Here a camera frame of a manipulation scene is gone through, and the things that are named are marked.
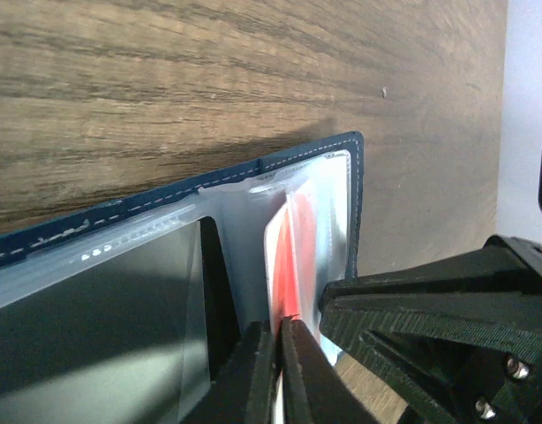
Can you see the grey credit card in sleeve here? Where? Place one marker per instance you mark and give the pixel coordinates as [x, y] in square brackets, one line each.
[118, 336]

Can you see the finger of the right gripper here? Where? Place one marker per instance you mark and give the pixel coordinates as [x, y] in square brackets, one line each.
[460, 340]

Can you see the blue card holder wallet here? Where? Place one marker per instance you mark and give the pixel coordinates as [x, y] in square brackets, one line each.
[240, 201]

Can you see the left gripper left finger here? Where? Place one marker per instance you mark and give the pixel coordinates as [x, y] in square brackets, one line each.
[244, 391]

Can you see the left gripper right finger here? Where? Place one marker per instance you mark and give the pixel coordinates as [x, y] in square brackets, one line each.
[312, 390]

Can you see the red white credit card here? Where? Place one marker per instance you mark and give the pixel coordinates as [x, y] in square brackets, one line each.
[290, 261]

